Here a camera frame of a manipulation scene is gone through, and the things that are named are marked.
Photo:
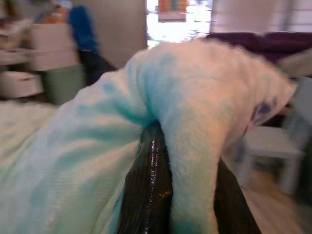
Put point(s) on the blue hanging cloth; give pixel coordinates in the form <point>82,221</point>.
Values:
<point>83,29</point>

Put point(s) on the teal dotted pillow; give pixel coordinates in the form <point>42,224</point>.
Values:
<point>190,92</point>

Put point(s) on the colourful hanging calendar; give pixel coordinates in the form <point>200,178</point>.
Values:
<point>173,9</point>

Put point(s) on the green container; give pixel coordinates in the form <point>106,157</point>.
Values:
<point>63,85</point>

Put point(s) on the beige pile of clothes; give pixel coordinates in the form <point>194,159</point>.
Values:
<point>299,64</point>

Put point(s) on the light blue child chair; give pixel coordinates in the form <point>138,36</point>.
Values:
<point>268,143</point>

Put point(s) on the white shelf unit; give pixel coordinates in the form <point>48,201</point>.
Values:
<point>48,46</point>

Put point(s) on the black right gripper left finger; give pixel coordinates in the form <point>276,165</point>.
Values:
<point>148,185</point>

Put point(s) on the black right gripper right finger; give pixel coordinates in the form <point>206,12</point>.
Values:
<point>231,209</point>

